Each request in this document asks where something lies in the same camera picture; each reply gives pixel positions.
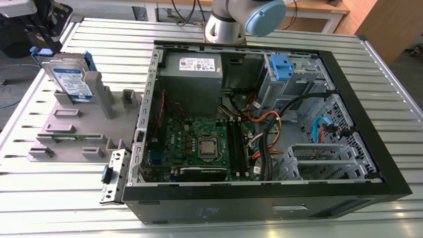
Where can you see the grey power supply unit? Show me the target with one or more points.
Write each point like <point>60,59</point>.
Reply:
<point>191,86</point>

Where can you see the blue drive carrier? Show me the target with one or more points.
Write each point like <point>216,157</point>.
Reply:
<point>280,64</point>

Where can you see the grey parts rack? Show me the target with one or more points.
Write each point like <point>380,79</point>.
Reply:
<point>83,124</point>

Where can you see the black graphics card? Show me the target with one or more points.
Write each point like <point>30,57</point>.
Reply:
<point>204,173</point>

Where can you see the black open PC case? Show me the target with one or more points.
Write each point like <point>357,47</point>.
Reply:
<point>231,205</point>

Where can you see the black RAM slot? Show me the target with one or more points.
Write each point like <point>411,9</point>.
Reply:
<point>232,146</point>
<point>241,146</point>

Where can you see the green motherboard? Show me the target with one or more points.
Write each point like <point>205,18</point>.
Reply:
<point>177,131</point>

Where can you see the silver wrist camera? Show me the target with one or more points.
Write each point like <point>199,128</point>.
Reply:
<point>16,8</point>

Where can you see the silver CPU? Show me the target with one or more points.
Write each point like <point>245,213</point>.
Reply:
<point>208,147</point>

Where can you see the metal expansion slot bracket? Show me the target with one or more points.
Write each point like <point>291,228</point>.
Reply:
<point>115,158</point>

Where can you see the wooden desk white legs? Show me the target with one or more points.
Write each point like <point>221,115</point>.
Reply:
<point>329,10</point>

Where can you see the CPU socket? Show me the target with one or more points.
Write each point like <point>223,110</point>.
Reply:
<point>208,158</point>

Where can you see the wooden cabinet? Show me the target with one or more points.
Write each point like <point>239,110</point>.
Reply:
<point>389,24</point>

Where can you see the grey metal drive cage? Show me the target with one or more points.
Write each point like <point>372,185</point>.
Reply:
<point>291,89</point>

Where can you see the green RAM stick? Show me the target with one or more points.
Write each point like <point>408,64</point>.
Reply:
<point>79,137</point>

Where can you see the black round bin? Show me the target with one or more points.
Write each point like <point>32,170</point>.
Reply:
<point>13,42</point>

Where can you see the grey metal disk bay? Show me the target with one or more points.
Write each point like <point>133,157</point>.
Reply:
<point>329,162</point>

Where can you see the hard disk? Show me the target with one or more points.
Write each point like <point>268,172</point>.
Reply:
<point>71,79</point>

